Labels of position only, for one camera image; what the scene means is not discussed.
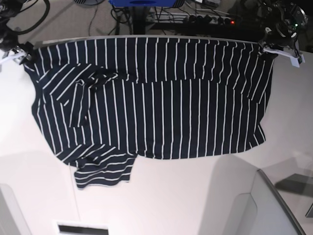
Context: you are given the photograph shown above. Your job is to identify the blue box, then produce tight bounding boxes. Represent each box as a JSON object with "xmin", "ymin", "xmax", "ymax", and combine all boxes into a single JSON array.
[{"xmin": 109, "ymin": 0, "xmax": 176, "ymax": 7}]

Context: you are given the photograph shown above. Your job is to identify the grey monitor edge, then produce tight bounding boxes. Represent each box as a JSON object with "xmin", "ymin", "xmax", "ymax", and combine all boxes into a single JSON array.
[{"xmin": 257, "ymin": 169, "xmax": 305, "ymax": 235}]

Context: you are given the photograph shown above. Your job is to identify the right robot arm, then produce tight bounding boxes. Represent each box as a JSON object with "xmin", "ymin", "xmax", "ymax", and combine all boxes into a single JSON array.
[{"xmin": 0, "ymin": 0, "xmax": 34, "ymax": 65}]

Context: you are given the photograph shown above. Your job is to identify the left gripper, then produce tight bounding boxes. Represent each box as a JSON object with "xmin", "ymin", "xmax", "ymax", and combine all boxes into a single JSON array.
[{"xmin": 259, "ymin": 23, "xmax": 305, "ymax": 68}]

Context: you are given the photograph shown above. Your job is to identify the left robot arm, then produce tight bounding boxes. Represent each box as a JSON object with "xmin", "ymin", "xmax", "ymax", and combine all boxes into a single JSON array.
[{"xmin": 258, "ymin": 0, "xmax": 308, "ymax": 68}]

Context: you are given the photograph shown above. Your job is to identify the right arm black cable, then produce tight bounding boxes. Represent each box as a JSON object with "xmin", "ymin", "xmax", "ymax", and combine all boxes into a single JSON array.
[{"xmin": 6, "ymin": 0, "xmax": 51, "ymax": 35}]

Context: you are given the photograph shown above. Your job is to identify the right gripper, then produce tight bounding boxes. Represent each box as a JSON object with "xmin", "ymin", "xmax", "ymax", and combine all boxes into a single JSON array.
[{"xmin": 0, "ymin": 36, "xmax": 34, "ymax": 69}]

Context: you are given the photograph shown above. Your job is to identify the navy white striped t-shirt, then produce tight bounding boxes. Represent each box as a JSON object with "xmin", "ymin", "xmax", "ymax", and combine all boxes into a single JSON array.
[{"xmin": 24, "ymin": 37, "xmax": 274, "ymax": 189}]

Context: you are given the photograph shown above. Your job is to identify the power strip with red light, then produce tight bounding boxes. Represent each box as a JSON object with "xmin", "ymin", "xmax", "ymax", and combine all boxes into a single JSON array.
[{"xmin": 182, "ymin": 15, "xmax": 238, "ymax": 26}]

